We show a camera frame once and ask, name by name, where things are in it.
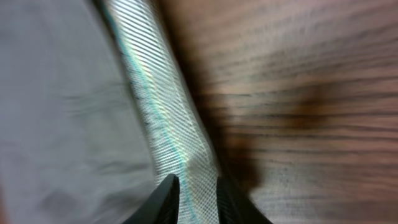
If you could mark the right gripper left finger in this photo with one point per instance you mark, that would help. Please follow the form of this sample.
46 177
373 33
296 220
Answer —
162 206

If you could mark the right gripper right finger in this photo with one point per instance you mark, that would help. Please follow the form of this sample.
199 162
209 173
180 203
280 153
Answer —
234 207

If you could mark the grey cotton shorts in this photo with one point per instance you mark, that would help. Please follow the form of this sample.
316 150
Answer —
95 114

